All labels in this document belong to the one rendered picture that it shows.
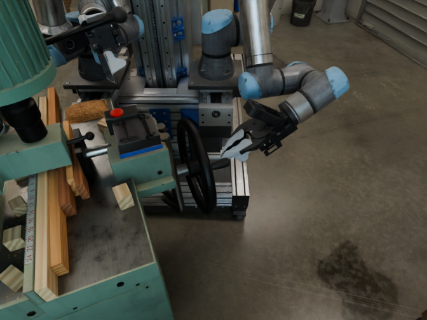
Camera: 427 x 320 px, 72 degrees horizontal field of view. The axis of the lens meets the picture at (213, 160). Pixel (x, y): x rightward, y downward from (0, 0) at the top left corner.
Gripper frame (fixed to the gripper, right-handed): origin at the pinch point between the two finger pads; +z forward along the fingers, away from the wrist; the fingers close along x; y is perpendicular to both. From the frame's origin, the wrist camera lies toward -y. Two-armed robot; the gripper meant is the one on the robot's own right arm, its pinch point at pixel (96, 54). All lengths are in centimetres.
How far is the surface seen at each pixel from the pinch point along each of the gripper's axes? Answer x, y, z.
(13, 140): 6.0, -21.7, 11.9
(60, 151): 9.8, -14.3, 15.7
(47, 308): 22, -24, 41
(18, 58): -11.2, -9.4, 19.0
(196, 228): 115, 6, -18
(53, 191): 16.1, -19.2, 19.5
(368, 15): 146, 294, -209
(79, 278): 20.8, -17.3, 38.9
